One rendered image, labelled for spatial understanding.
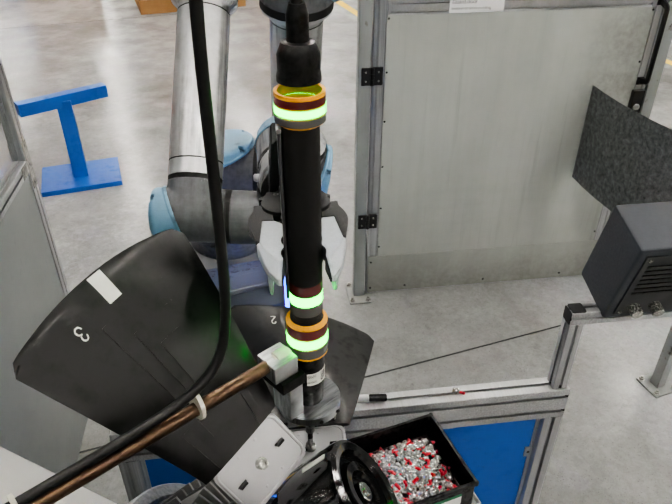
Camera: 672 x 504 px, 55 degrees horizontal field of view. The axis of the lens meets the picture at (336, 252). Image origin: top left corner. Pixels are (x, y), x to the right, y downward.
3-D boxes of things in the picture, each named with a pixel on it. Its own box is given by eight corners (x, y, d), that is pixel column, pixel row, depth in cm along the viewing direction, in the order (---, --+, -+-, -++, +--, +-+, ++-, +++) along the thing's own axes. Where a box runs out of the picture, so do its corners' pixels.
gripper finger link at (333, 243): (361, 313, 62) (333, 262, 69) (363, 262, 58) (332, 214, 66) (330, 319, 61) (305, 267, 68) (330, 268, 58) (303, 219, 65)
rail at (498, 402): (116, 463, 124) (108, 435, 119) (119, 446, 127) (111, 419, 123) (563, 416, 134) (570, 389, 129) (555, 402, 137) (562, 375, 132)
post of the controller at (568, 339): (552, 389, 129) (572, 313, 118) (546, 378, 132) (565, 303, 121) (566, 388, 129) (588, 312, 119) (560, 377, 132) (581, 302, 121)
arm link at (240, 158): (200, 182, 134) (195, 122, 127) (265, 185, 135) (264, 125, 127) (191, 213, 124) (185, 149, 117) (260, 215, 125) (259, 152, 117)
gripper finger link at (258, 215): (291, 258, 62) (299, 213, 69) (290, 243, 61) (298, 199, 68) (242, 257, 62) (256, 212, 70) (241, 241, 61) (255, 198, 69)
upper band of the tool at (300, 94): (297, 137, 52) (295, 102, 50) (264, 121, 54) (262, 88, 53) (336, 123, 54) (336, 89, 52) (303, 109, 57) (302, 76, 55)
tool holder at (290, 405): (291, 448, 68) (287, 381, 62) (251, 410, 72) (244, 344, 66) (353, 404, 73) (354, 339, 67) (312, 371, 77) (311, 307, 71)
